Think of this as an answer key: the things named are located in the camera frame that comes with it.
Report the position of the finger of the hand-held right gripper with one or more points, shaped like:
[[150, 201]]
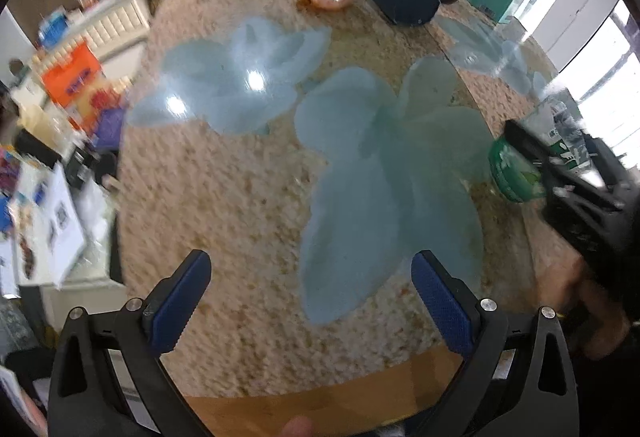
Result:
[[535, 147], [575, 212]]

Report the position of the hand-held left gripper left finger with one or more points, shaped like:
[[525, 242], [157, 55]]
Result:
[[179, 304]]

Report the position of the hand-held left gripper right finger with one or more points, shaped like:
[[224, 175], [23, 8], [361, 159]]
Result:
[[444, 304]]

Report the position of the clear plastic bottle green label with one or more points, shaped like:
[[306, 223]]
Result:
[[520, 174]]

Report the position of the person's right hand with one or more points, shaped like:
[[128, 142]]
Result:
[[570, 302]]

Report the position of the white paper sheet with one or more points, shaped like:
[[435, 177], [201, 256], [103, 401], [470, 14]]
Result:
[[56, 222]]

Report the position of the floral beige tablecloth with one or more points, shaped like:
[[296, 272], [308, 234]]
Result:
[[280, 187]]

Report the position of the purple bag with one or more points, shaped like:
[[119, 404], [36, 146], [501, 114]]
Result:
[[109, 129]]

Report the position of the orange bag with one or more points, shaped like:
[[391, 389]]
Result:
[[74, 78]]

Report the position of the white radiator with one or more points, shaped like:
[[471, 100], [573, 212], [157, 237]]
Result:
[[117, 24]]

